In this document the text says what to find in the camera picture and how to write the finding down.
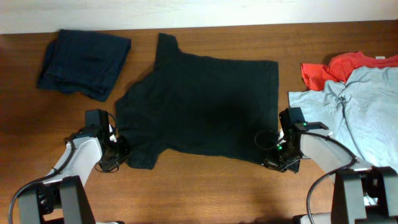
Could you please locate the red garment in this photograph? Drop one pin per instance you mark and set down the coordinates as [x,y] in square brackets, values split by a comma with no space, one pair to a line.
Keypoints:
[340,68]

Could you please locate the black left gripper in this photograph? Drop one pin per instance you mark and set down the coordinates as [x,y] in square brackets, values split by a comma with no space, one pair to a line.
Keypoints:
[127,151]

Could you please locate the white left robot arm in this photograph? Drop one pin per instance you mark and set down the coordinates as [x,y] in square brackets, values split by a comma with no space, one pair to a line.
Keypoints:
[59,197]

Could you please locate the light blue-grey t-shirt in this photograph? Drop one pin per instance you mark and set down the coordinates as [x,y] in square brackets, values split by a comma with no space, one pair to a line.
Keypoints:
[361,112]

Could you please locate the folded navy blue garment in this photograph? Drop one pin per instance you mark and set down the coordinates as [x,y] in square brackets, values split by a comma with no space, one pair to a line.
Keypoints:
[84,61]

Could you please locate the dark green t-shirt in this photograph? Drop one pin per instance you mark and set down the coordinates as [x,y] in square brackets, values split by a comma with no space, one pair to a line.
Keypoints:
[198,105]

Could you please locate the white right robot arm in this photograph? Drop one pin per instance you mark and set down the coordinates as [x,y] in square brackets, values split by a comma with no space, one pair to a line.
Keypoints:
[363,193]

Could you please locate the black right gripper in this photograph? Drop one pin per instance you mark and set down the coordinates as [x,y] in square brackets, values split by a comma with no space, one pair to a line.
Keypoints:
[293,167]

